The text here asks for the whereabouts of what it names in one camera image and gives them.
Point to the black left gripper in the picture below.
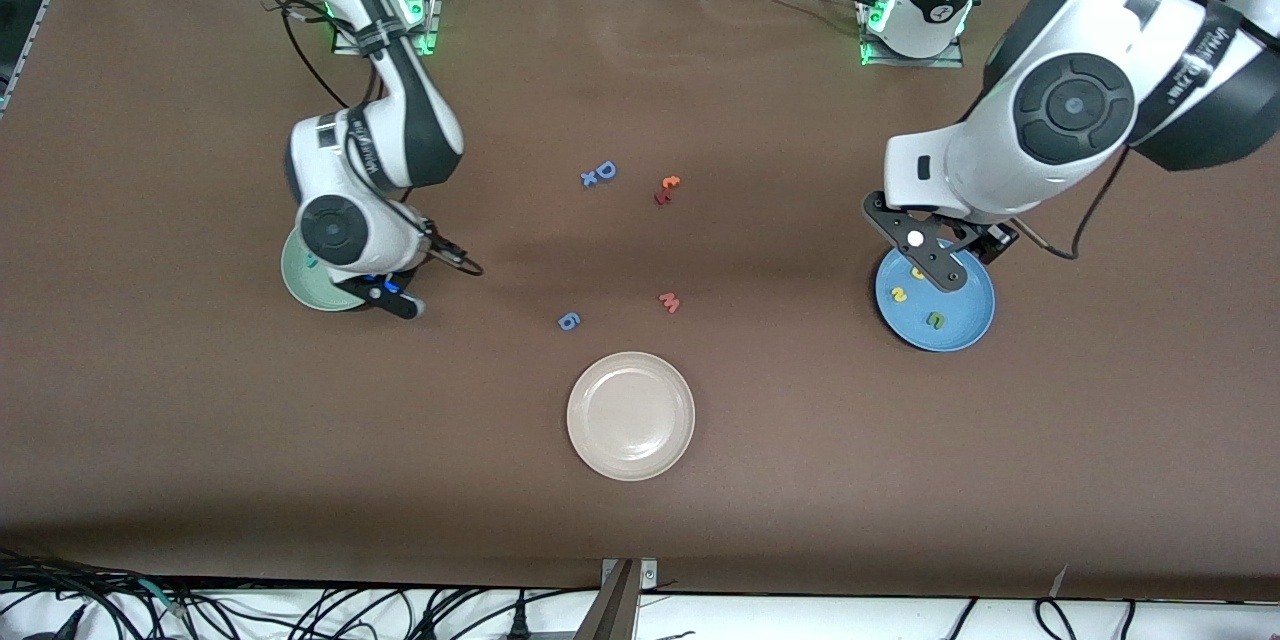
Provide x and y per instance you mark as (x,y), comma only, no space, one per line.
(975,238)

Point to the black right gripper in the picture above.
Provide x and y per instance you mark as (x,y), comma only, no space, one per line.
(439,242)

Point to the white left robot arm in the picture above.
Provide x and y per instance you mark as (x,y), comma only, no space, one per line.
(1070,110)

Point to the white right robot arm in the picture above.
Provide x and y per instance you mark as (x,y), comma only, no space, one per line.
(340,220)

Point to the blue round plate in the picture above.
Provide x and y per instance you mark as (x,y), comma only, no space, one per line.
(955,325)

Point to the blue foam number 6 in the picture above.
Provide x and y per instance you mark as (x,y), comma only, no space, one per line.
(568,321)

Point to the light green round plate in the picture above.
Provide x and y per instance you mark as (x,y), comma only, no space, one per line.
(300,288)

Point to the blue foam letter D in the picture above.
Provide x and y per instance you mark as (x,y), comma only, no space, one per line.
(606,170)

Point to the pink foam letter w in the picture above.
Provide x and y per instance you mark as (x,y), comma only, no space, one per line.
(669,301)

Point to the beige round plate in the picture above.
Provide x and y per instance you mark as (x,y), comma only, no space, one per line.
(630,415)

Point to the brown table cover sheet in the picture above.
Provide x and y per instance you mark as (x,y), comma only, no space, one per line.
(300,470)

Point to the grey aluminium profile bar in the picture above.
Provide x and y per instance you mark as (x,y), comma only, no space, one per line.
(615,615)

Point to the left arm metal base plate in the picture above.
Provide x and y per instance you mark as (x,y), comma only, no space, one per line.
(910,63)

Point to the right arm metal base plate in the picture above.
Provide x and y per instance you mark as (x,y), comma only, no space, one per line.
(436,10)

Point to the small metal corner bracket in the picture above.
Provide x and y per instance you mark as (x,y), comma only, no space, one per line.
(648,575)

